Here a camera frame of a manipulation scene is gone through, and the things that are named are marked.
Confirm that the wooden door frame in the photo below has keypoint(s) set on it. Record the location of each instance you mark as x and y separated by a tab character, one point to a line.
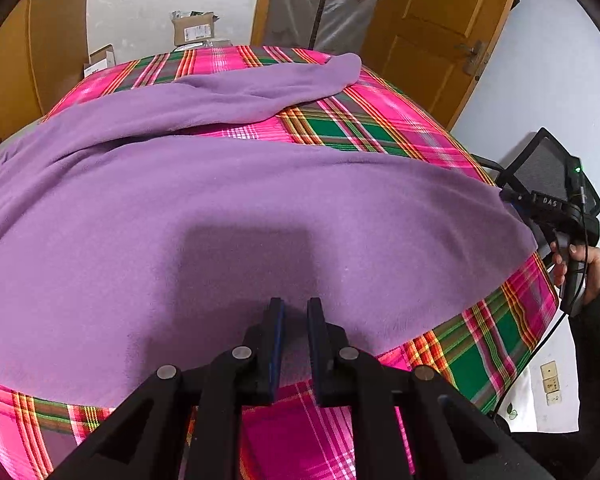
266	0

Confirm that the person's right hand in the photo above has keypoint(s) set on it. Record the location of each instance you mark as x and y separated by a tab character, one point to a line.
597	272

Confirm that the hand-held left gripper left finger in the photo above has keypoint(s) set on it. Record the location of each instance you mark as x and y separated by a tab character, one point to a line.
277	340

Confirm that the plastic door curtain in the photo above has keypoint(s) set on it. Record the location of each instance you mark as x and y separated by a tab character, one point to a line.
340	5

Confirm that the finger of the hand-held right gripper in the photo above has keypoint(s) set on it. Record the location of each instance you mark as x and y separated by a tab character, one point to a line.
517	202

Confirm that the pink plaid bedsheet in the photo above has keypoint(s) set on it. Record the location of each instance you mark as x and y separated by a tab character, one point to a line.
360	130

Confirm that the black mesh chair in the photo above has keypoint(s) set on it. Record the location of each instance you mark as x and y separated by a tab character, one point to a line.
545	170

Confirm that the purple fleece pants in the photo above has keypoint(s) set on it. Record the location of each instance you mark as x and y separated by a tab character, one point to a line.
230	200

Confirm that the beige wall socket strip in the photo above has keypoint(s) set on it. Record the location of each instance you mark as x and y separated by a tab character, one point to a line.
550	385

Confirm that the white floral cloth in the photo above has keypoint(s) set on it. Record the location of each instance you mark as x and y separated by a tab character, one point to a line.
517	410

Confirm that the person's dark clothing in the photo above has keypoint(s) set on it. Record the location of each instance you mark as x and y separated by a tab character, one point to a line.
570	455

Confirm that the wooden door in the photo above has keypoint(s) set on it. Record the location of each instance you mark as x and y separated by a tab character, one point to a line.
430	20

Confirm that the white cardboard box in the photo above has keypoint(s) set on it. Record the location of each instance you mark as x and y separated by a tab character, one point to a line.
97	62

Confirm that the wooden wardrobe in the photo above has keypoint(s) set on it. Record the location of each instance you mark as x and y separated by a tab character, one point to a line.
45	60

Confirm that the brown cardboard box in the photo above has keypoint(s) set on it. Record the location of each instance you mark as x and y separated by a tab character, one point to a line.
192	30

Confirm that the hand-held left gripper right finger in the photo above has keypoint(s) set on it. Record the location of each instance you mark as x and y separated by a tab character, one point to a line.
314	340

